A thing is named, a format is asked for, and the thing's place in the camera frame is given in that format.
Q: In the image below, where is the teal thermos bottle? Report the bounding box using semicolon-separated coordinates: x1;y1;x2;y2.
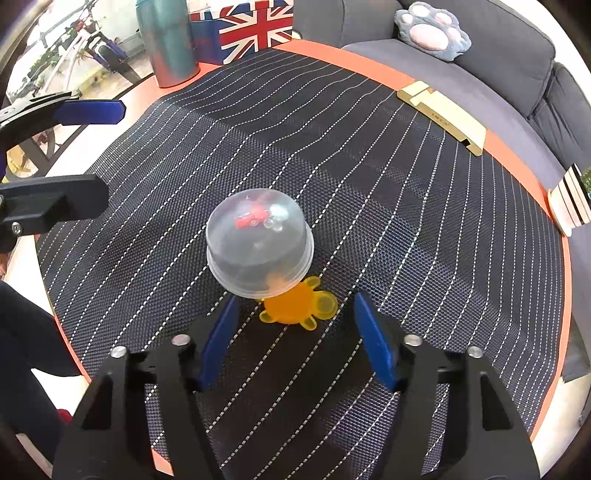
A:
136;0;199;88

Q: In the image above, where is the dark grey sofa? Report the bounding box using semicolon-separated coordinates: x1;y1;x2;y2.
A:
293;0;591;384

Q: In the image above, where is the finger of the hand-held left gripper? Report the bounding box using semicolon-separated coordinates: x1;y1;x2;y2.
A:
0;174;110;238
0;91;127;155

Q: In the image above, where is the small red toy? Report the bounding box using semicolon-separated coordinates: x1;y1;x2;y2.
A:
235;203;271;229

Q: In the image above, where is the grey pink paw cushion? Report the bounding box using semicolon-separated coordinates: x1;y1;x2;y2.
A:
394;2;472;62

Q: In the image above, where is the clear plastic dome container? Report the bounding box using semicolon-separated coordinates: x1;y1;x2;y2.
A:
205;188;315;298

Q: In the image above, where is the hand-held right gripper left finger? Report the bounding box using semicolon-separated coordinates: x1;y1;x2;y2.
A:
53;295;241;480

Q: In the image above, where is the flag print tissue box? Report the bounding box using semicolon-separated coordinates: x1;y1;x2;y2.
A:
189;0;294;65

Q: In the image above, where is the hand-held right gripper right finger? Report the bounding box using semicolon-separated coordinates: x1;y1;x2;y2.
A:
353;291;541;480

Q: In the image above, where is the potted cactus striped pot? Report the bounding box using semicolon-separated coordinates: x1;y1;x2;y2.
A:
548;164;591;237

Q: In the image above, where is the orange bear-shaped plastic lid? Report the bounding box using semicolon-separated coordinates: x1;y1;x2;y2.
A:
259;276;339;330

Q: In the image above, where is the bicycle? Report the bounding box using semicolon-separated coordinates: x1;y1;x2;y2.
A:
28;0;139;86

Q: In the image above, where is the wooden phone stand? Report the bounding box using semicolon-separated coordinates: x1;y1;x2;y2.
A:
397;80;487;156

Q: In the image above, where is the black striped table mat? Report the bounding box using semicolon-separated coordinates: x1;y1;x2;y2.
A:
36;46;566;480

